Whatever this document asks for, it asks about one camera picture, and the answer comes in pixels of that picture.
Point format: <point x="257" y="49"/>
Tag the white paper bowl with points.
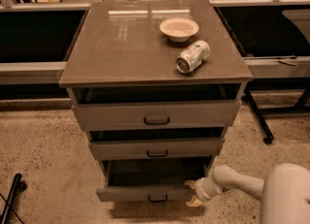
<point x="179" y="29"/>

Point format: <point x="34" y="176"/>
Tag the grey drawer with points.
<point x="169" y="115"/>
<point x="156" y="149"/>
<point x="151" y="180"/>

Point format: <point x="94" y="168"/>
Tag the grey top drawer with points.
<point x="169" y="115"/>

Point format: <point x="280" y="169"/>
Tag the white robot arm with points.
<point x="284" y="193"/>

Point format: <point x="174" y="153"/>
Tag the black stand leg left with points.
<point x="18" y="186"/>

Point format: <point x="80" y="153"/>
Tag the black stand leg right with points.
<point x="299" y="107"/>

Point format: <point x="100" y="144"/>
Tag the black stand leg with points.
<point x="299" y="107"/>
<point x="18" y="186"/>

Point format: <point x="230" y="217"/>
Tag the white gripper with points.
<point x="201" y="189"/>

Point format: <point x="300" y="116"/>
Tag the grey bottom drawer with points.
<point x="151" y="180"/>

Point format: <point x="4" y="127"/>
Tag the silver soda can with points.
<point x="192" y="57"/>

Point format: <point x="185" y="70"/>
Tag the grey drawer cabinet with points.
<point x="122" y="57"/>

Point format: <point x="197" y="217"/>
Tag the grey middle drawer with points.
<point x="156" y="149"/>

